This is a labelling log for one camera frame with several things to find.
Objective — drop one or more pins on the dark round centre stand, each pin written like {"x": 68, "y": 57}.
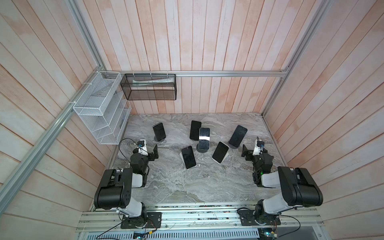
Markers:
{"x": 200, "y": 150}

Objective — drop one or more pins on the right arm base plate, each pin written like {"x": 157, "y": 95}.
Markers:
{"x": 256, "y": 218}

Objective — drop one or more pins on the round black phone stand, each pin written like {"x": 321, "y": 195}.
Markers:
{"x": 159, "y": 138}

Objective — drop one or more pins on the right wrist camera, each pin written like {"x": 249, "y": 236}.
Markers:
{"x": 259, "y": 147}

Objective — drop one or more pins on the black wire mesh basket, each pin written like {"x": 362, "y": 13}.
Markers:
{"x": 149, "y": 87}

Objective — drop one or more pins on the white wire mesh shelf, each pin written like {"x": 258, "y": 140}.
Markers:
{"x": 103, "y": 108}

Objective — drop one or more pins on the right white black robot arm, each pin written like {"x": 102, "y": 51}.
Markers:
{"x": 297, "y": 186}

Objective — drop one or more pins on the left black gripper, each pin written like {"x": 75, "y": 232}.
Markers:
{"x": 150, "y": 153}

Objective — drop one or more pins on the white folding phone stand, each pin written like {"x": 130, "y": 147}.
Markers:
{"x": 188, "y": 164}

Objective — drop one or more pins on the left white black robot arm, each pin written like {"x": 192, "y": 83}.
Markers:
{"x": 115, "y": 188}

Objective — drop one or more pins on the aluminium front rail frame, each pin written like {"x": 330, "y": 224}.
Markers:
{"x": 202, "y": 221}

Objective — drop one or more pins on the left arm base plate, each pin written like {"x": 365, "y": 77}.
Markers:
{"x": 141, "y": 220}

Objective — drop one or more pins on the centre reflective black phone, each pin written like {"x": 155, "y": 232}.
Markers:
{"x": 204, "y": 138}

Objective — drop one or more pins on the far right phone stand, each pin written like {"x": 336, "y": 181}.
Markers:
{"x": 231, "y": 146}

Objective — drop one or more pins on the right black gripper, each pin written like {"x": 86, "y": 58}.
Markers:
{"x": 250, "y": 153}

